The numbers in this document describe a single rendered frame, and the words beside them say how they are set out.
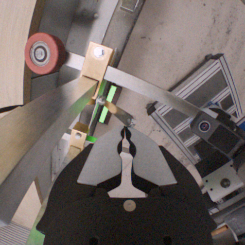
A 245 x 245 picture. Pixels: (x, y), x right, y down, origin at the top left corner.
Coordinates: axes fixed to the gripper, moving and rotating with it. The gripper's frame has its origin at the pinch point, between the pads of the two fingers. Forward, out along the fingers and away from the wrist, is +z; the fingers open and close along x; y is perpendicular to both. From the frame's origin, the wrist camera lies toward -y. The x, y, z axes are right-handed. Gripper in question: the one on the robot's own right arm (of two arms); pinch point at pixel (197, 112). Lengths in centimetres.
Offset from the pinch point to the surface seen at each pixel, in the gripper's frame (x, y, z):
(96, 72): -0.5, -30.6, -5.2
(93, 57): 2.1, -32.1, -5.2
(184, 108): -0.2, -7.2, -3.8
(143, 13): 48, -28, 82
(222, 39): 70, 52, 83
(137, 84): 0.2, -21.2, -4.0
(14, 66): -4.1, -48.2, -8.4
